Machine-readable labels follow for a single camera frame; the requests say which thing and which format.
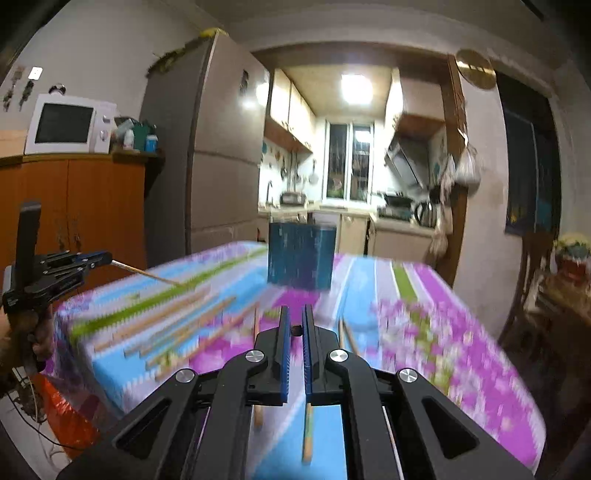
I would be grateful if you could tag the white bottle on cabinet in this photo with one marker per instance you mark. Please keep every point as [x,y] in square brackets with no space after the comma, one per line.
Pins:
[128,140]

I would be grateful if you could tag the steel electric kettle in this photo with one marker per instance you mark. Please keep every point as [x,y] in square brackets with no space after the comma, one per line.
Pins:
[426,214]

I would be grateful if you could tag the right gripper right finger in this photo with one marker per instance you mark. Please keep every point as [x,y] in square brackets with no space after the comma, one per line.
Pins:
[322,387]

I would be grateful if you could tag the wooden chopstick far right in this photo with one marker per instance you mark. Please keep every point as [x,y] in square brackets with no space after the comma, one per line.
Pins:
[350,338]

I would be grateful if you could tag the flower pot on sideboard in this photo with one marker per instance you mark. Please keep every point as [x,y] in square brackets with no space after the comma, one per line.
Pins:
[572,256]

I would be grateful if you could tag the steel range hood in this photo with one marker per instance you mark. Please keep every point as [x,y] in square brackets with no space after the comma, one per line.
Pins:
[409,159]

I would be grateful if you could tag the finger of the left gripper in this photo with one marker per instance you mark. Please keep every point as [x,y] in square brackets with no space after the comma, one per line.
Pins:
[78,271]
[94,256]

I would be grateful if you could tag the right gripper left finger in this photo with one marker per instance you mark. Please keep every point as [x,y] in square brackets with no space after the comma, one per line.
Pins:
[269,365]

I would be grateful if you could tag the round gold wall clock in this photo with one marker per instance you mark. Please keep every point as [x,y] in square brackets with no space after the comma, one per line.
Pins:
[476,69]

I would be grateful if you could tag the green container on cabinet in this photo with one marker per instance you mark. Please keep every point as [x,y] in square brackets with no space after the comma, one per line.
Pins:
[140,132]

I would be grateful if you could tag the blue perforated utensil holder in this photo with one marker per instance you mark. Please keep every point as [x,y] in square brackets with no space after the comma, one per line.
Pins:
[301,255]

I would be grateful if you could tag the blue lidded jar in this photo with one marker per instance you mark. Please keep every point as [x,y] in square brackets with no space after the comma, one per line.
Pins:
[151,143]

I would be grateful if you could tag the kitchen window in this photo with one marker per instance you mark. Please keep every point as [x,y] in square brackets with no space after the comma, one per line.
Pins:
[348,161]

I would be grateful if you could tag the person's left hand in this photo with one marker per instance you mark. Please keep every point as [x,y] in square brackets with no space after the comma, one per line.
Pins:
[25,335]

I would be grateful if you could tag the white hanging plastic bag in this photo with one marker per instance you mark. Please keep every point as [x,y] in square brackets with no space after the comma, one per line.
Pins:
[468,171]

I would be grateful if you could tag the dark wooden chair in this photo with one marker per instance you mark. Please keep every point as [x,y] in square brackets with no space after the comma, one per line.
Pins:
[535,258]

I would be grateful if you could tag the orange wooden cabinet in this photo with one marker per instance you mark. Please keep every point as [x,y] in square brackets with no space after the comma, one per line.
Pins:
[90,202]

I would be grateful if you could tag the wooden chopstick far left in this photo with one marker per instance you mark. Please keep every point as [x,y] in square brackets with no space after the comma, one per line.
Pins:
[154,316]

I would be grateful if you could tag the round ceiling lamp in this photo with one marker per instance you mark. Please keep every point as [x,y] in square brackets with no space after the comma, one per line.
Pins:
[356,89]

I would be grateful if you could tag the orange plastic bag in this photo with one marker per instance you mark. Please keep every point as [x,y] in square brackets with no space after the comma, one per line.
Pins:
[72,429]

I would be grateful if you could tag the white microwave oven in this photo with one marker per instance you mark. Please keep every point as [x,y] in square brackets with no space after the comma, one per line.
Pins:
[69,124]

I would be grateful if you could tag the silver grey refrigerator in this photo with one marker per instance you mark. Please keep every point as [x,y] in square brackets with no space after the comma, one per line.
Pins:
[208,106]

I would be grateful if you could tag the black wok on stove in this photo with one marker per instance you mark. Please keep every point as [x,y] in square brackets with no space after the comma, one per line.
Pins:
[397,201]

